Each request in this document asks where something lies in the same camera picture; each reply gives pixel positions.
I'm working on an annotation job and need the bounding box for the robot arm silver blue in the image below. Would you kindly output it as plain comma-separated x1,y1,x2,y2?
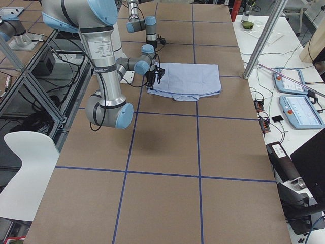
42,1,165,129
126,0,166,50

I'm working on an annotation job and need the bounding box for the black monitor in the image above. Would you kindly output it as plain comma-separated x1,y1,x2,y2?
290,130,325,203

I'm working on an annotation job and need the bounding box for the light blue striped shirt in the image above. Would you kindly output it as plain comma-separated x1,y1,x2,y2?
147,63,222,101

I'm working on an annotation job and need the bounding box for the green pouch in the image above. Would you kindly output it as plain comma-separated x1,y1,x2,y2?
242,21,254,30

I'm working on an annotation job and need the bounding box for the clear water bottle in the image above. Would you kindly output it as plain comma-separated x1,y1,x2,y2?
241,0,255,22

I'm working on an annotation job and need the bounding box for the blue teach pendant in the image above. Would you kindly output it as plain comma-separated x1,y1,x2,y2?
274,67,308,95
279,95,324,129

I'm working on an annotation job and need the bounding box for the red cylinder bottle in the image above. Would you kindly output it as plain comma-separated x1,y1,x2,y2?
231,0,242,22

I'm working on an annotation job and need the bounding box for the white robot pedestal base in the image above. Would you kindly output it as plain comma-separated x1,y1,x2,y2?
111,22,135,84

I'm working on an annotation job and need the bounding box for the near blue teach pendant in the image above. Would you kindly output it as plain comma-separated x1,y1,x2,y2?
279,95,324,129

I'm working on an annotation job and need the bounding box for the black box white label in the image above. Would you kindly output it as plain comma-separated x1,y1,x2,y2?
266,142,300,182

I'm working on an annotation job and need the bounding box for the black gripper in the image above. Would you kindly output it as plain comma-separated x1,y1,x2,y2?
145,66,165,90
146,35,166,50

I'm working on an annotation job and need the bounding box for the far blue teach pendant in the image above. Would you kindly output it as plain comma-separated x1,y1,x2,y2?
274,67,308,95

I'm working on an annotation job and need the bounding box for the white chair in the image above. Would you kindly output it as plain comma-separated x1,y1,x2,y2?
1,131,60,221

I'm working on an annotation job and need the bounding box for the aluminium frame post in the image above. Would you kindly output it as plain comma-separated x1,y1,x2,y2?
243,0,287,79

